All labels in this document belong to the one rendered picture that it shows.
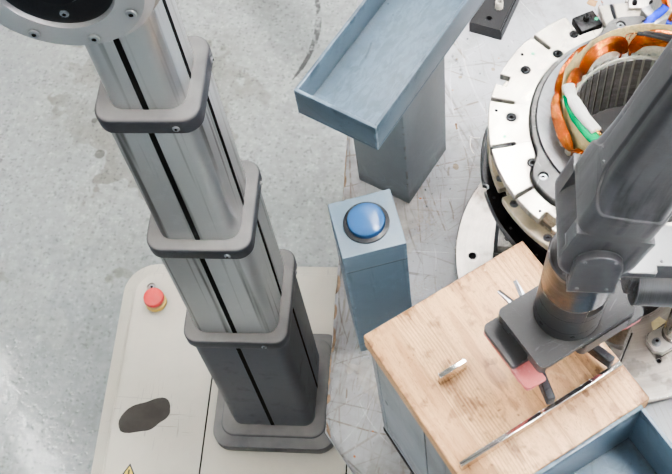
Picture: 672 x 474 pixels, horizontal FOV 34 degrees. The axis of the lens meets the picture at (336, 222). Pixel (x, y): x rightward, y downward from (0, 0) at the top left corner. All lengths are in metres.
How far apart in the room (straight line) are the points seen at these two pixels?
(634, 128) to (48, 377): 1.79
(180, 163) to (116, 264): 1.26
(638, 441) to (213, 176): 0.52
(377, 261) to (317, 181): 1.26
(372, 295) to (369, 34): 0.31
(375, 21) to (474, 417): 0.52
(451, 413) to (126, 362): 1.06
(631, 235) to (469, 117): 0.79
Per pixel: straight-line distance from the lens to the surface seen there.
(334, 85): 1.27
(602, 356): 1.03
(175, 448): 1.92
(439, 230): 1.44
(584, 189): 0.76
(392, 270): 1.19
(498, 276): 1.09
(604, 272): 0.80
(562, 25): 1.23
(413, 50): 1.29
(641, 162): 0.71
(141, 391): 1.98
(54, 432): 2.29
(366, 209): 1.15
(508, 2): 1.63
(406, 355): 1.05
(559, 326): 0.92
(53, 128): 2.65
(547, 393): 1.01
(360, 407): 1.34
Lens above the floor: 2.04
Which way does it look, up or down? 60 degrees down
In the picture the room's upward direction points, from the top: 11 degrees counter-clockwise
